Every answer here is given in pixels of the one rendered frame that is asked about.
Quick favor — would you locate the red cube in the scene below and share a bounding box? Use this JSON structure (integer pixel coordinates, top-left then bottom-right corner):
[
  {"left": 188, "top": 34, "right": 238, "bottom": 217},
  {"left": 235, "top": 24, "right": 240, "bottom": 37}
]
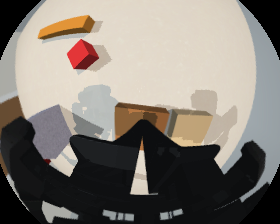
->
[{"left": 67, "top": 39, "right": 99, "bottom": 69}]

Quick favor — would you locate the orange flat bar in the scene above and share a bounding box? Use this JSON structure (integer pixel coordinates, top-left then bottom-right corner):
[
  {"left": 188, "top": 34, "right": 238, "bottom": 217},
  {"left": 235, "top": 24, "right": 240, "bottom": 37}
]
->
[{"left": 38, "top": 15, "right": 96, "bottom": 40}]

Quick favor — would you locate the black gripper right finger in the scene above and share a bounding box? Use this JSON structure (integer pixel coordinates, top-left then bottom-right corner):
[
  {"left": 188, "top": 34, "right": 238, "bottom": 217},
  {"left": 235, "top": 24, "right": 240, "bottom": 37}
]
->
[{"left": 143, "top": 120, "right": 221, "bottom": 194}]

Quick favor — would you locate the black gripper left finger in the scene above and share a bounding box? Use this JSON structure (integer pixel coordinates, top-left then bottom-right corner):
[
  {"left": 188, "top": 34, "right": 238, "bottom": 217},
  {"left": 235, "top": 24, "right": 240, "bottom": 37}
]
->
[{"left": 69, "top": 119, "right": 144, "bottom": 190}]

